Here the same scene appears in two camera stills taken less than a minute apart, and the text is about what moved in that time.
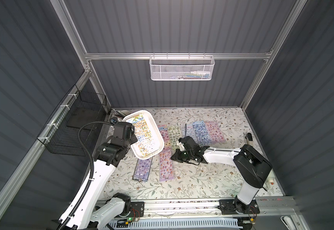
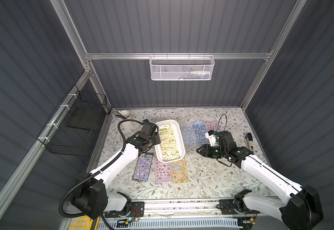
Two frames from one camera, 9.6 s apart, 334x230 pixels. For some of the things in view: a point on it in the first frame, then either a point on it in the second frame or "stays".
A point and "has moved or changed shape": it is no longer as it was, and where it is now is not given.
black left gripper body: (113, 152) -> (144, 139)
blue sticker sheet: (201, 132) stays
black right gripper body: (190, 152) -> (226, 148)
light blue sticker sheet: (190, 131) stays
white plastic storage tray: (149, 141) has moved or changed shape
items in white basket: (194, 74) stays
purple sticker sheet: (142, 169) stays
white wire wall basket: (178, 68) stays
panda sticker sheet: (146, 142) has moved or changed shape
